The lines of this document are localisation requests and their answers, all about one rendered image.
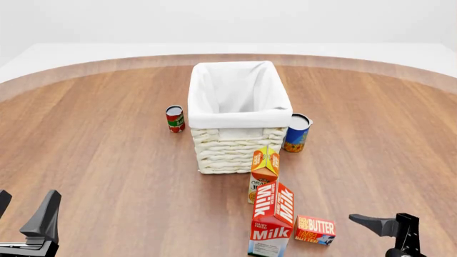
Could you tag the red tomato sauce can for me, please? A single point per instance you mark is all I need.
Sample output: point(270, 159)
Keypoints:
point(175, 121)

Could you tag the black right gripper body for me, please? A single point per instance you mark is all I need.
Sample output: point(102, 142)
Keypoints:
point(408, 235)

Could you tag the red and white milk carton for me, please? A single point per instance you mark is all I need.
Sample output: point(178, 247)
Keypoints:
point(271, 208)

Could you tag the orange juice carton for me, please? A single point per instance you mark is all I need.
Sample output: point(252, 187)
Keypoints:
point(264, 163)

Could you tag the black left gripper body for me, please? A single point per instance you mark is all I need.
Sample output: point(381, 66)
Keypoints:
point(28, 250)

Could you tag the red butter box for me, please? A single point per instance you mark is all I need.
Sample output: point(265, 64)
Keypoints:
point(316, 230)

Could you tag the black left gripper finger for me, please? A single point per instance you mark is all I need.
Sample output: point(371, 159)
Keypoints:
point(44, 219)
point(4, 199)

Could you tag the blue food can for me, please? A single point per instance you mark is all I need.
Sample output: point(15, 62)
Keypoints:
point(296, 135)

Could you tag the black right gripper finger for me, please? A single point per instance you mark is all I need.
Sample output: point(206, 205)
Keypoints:
point(382, 225)

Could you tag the white woven basket, cloth liner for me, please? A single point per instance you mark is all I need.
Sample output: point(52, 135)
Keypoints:
point(235, 91)

